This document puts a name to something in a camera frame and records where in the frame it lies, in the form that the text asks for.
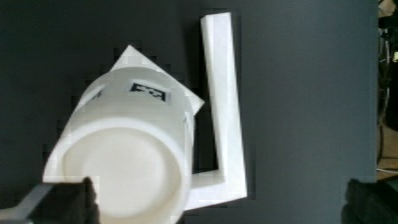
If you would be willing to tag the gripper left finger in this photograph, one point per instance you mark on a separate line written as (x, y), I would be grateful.
(57, 204)

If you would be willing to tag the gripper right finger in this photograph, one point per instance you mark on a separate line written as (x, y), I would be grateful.
(371, 202)

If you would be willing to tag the white lamp shade cone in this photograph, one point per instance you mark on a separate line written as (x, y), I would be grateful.
(126, 146)

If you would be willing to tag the white lamp base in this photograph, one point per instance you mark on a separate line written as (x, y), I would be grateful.
(133, 59)

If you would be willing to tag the white front fence bar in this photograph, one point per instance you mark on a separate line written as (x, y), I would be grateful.
(217, 188)

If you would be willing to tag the white right fence block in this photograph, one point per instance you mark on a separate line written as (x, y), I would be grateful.
(220, 71)

